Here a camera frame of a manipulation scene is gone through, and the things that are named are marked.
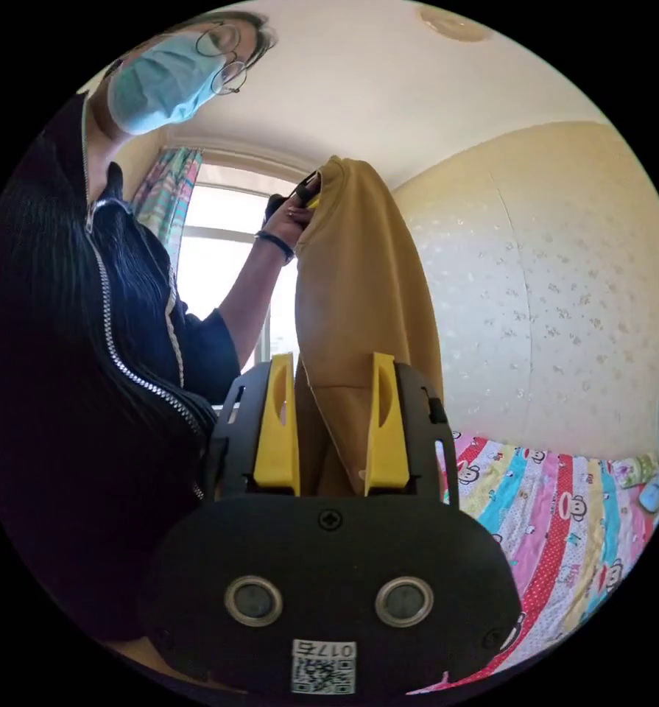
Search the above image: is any round ceiling lamp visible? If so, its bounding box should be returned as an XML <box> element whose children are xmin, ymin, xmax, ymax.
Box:
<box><xmin>415</xmin><ymin>4</ymin><xmax>494</xmax><ymax>43</ymax></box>

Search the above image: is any person's left forearm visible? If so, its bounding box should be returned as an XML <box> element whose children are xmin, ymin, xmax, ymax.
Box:
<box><xmin>218</xmin><ymin>231</ymin><xmax>296</xmax><ymax>370</ymax></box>

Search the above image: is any striped curtain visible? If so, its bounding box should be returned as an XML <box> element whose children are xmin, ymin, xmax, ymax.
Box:
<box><xmin>131</xmin><ymin>147</ymin><xmax>204</xmax><ymax>261</ymax></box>

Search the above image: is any person's left hand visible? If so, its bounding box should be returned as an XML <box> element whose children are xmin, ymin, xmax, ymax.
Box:
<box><xmin>263</xmin><ymin>194</ymin><xmax>314</xmax><ymax>256</ymax></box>

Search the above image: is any window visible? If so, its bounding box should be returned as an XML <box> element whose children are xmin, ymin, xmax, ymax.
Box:
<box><xmin>175</xmin><ymin>163</ymin><xmax>319</xmax><ymax>407</ymax></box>

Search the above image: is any yellow jacket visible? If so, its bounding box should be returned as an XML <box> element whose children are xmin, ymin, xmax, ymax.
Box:
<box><xmin>293</xmin><ymin>155</ymin><xmax>445</xmax><ymax>496</ymax></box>

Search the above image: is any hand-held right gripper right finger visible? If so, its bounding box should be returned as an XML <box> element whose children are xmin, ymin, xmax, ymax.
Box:
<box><xmin>364</xmin><ymin>352</ymin><xmax>410</xmax><ymax>497</ymax></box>

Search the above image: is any person's body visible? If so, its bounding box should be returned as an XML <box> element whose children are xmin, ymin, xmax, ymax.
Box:
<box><xmin>0</xmin><ymin>10</ymin><xmax>279</xmax><ymax>644</ymax></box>

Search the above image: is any bed with striped printed sheet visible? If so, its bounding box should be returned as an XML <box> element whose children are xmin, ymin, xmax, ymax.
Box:
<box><xmin>406</xmin><ymin>430</ymin><xmax>659</xmax><ymax>696</ymax></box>

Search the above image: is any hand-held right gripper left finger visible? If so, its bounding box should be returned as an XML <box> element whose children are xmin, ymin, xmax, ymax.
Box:
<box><xmin>253</xmin><ymin>353</ymin><xmax>301</xmax><ymax>496</ymax></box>

